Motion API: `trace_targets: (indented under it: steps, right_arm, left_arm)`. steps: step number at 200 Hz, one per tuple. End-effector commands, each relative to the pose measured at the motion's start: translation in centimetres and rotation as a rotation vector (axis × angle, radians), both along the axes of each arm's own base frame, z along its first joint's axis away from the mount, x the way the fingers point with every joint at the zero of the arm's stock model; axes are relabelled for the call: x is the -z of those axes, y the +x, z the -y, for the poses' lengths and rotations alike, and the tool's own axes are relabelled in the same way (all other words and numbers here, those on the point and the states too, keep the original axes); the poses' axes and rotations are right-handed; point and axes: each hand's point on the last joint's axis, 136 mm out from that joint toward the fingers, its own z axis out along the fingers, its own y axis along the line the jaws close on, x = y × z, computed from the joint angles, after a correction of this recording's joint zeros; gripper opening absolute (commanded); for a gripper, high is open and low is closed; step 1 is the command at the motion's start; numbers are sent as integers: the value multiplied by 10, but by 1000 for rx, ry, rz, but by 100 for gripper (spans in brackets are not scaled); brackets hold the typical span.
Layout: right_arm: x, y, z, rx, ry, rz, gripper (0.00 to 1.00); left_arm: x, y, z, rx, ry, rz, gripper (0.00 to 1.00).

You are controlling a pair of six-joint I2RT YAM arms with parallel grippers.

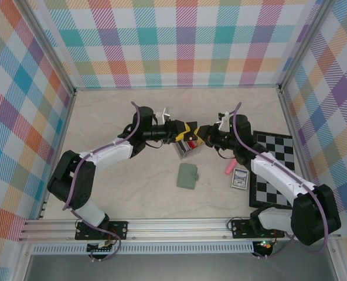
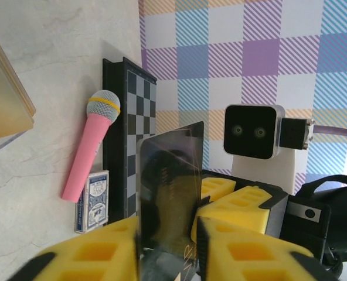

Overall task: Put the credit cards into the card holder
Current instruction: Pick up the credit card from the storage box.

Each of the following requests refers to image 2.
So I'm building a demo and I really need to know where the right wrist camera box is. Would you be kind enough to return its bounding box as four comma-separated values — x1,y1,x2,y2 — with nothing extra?
223,104,317,196

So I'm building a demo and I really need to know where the black credit card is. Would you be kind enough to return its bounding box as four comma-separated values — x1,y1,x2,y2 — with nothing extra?
135,121,205,281

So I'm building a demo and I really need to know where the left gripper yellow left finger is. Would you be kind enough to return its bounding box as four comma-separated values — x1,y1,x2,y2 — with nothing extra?
6,216,141,281

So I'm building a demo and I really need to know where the blue playing card deck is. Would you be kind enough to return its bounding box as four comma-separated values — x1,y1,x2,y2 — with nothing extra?
74,169,110,235

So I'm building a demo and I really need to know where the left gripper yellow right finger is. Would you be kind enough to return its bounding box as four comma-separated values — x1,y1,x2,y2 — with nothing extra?
195,217,338,281

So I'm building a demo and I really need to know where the black grey chessboard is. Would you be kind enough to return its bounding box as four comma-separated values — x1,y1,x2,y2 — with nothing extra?
102,57,158,227

